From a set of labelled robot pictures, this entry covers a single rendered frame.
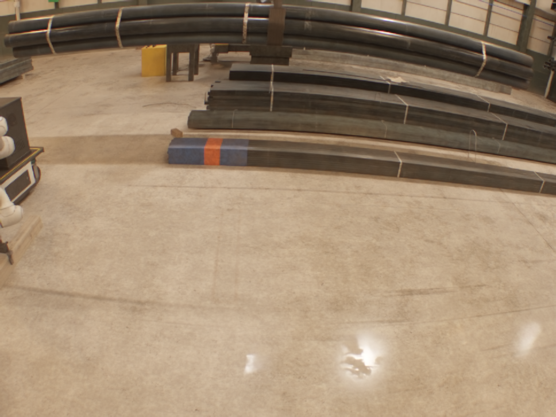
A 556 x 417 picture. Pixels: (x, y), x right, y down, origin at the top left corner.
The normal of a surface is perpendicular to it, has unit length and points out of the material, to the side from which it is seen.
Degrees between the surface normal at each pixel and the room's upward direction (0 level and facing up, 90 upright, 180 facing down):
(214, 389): 0
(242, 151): 90
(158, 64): 90
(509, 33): 90
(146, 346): 0
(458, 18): 90
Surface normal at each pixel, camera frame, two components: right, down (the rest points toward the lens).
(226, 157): 0.04, 0.54
